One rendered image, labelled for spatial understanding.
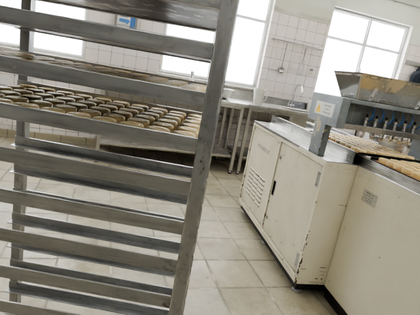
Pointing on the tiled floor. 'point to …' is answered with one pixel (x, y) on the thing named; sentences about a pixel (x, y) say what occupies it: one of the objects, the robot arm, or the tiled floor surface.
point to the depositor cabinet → (295, 202)
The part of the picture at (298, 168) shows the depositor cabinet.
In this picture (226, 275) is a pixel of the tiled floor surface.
